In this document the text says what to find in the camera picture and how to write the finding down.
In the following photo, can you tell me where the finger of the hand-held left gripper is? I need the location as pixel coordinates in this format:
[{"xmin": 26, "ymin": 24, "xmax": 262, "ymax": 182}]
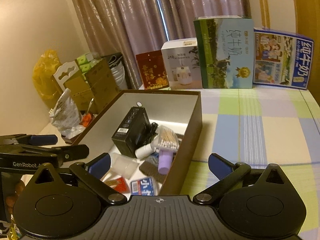
[
  {"xmin": 0, "ymin": 134, "xmax": 58, "ymax": 146},
  {"xmin": 0, "ymin": 143, "xmax": 90, "ymax": 161}
]

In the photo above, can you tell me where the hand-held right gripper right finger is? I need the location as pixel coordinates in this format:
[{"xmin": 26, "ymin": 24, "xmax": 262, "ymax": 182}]
[{"xmin": 192, "ymin": 152, "xmax": 292, "ymax": 206}]

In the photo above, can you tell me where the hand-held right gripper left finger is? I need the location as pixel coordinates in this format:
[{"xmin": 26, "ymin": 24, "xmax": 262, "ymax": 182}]
[{"xmin": 27, "ymin": 152, "xmax": 128, "ymax": 205}]

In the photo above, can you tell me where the clear plastic cup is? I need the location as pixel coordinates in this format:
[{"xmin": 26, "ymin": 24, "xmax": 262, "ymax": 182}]
[{"xmin": 107, "ymin": 152, "xmax": 139, "ymax": 180}]

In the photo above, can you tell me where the red snack packet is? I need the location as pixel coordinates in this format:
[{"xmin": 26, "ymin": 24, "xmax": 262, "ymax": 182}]
[{"xmin": 104, "ymin": 176, "xmax": 129, "ymax": 193}]

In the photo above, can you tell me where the brown storage box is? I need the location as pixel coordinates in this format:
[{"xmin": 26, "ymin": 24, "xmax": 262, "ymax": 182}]
[{"xmin": 71, "ymin": 90, "xmax": 202, "ymax": 196}]

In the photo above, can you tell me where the black product box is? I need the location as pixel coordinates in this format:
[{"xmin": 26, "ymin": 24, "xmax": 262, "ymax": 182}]
[{"xmin": 111, "ymin": 106, "xmax": 152, "ymax": 158}]

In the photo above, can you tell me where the clear box with blue label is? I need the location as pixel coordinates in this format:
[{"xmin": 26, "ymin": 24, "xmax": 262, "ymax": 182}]
[{"xmin": 129, "ymin": 176, "xmax": 158, "ymax": 196}]

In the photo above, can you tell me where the patterned knit sock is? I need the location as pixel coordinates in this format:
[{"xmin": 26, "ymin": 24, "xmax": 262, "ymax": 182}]
[{"xmin": 140, "ymin": 130, "xmax": 185, "ymax": 183}]

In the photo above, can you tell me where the small purple bottle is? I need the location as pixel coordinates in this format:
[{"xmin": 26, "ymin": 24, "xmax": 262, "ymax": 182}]
[{"xmin": 157, "ymin": 148, "xmax": 175, "ymax": 175}]

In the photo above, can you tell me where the clear cotton swab container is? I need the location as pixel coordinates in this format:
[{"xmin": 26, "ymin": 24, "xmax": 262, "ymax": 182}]
[{"xmin": 152, "ymin": 125, "xmax": 180, "ymax": 152}]

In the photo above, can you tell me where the black usb cable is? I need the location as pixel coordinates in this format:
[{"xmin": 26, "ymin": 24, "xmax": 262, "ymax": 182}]
[{"xmin": 150, "ymin": 122, "xmax": 160, "ymax": 143}]

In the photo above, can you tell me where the small orange object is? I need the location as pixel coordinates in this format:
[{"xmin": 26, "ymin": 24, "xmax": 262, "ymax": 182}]
[{"xmin": 82, "ymin": 114, "xmax": 94, "ymax": 128}]

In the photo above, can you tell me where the printed white plastic bag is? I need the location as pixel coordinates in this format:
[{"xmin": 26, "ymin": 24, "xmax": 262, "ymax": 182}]
[{"xmin": 49, "ymin": 89, "xmax": 84, "ymax": 137}]

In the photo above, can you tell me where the checked tablecloth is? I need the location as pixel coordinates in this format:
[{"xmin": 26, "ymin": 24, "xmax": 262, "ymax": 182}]
[{"xmin": 160, "ymin": 89, "xmax": 320, "ymax": 205}]

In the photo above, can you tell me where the yellow plastic bag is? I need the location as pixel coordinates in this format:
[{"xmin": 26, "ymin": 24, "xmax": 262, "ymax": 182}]
[{"xmin": 32, "ymin": 49, "xmax": 63, "ymax": 103}]

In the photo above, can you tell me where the gold box with white tab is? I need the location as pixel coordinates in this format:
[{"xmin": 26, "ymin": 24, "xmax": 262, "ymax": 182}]
[{"xmin": 52, "ymin": 60, "xmax": 94, "ymax": 113}]

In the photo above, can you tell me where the brown cardboard carton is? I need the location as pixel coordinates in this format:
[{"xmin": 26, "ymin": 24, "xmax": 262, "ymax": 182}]
[{"xmin": 84, "ymin": 59, "xmax": 122, "ymax": 113}]

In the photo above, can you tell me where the black and white bag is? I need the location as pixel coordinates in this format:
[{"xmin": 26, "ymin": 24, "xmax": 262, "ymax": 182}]
[{"xmin": 106, "ymin": 52, "xmax": 125, "ymax": 90}]

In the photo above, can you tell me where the red gift box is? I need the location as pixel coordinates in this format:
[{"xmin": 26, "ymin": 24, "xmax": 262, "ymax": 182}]
[{"xmin": 136, "ymin": 50, "xmax": 170, "ymax": 90}]

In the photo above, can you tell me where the white humidifier box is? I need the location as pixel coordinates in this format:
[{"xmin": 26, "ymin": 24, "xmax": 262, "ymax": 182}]
[{"xmin": 161, "ymin": 37, "xmax": 203, "ymax": 90}]

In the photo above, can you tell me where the green milk carton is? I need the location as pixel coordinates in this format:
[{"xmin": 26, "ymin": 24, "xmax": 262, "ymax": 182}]
[{"xmin": 194, "ymin": 16, "xmax": 254, "ymax": 89}]

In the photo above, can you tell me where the blue milk carton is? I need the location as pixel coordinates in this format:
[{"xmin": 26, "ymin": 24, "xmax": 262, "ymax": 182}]
[{"xmin": 252, "ymin": 27, "xmax": 314, "ymax": 90}]

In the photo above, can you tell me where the mauve curtain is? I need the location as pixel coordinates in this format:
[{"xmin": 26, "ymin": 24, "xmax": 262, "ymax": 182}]
[{"xmin": 66, "ymin": 0, "xmax": 250, "ymax": 90}]

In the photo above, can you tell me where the yellow wooden strip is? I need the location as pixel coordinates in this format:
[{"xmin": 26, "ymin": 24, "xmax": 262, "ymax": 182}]
[{"xmin": 259, "ymin": 0, "xmax": 271, "ymax": 29}]

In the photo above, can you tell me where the yellow curtain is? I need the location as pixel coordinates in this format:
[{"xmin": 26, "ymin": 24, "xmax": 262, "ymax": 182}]
[{"xmin": 291, "ymin": 0, "xmax": 320, "ymax": 43}]

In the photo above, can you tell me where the brown bead bracelet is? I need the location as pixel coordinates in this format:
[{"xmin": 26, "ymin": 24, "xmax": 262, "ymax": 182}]
[{"xmin": 5, "ymin": 179, "xmax": 26, "ymax": 207}]

